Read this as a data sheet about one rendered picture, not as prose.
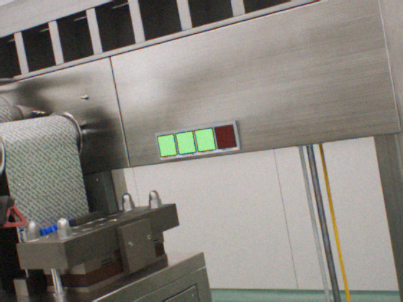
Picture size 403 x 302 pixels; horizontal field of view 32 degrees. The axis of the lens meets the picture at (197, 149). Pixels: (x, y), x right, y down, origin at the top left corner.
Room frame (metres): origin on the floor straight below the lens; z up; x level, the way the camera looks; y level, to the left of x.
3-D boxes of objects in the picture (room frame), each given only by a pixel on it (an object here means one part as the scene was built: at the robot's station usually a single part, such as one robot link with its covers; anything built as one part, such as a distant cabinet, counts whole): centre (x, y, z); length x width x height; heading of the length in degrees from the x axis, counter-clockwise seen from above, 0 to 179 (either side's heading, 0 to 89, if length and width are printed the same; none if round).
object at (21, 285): (1.74, 0.38, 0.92); 0.28 x 0.04 x 0.04; 143
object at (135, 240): (1.65, 0.18, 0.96); 0.10 x 0.03 x 0.11; 143
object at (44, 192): (1.73, 0.38, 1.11); 0.23 x 0.01 x 0.18; 143
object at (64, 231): (1.54, 0.32, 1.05); 0.04 x 0.04 x 0.04
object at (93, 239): (1.69, 0.26, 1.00); 0.40 x 0.16 x 0.06; 143
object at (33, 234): (1.59, 0.41, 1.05); 0.04 x 0.04 x 0.04
